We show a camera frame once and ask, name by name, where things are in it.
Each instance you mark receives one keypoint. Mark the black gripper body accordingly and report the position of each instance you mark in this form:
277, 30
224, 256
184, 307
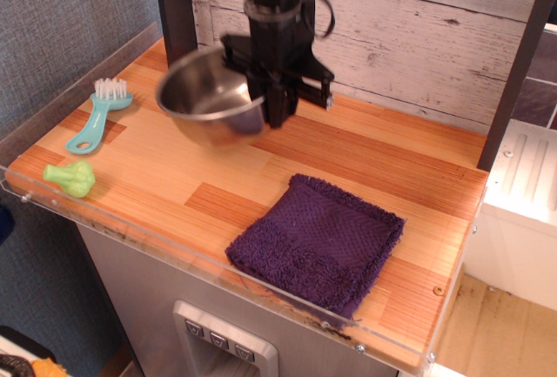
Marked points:
279, 47

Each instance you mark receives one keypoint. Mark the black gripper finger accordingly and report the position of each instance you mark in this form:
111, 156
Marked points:
281, 102
256, 88

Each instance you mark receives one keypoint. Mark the stainless steel bowl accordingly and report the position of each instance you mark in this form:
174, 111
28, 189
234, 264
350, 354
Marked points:
209, 102

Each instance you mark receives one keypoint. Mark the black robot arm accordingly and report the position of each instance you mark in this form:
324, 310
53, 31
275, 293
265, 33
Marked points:
277, 58

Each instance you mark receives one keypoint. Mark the purple folded towel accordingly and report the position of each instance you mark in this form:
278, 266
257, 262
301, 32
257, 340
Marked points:
319, 243

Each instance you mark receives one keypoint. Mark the teal dish brush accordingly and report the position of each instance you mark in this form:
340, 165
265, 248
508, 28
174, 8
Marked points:
110, 94

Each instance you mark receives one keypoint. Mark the green toy broccoli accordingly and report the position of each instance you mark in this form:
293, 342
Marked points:
75, 179

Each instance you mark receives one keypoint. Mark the grey toy fridge cabinet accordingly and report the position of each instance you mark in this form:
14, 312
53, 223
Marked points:
143, 289

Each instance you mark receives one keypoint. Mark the silver dispenser button panel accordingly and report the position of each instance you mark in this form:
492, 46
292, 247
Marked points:
215, 347

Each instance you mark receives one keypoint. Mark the clear acrylic edge guard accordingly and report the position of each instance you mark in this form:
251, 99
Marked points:
188, 218

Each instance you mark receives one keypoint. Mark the white toy sink unit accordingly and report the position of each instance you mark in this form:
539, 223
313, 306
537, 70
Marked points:
513, 244

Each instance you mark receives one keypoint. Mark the dark left shelf post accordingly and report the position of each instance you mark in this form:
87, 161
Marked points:
178, 26

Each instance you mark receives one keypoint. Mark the dark shelf post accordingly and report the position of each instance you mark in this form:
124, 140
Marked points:
178, 26
521, 64

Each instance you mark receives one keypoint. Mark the dark right shelf post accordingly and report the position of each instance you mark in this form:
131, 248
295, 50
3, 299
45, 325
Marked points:
521, 64

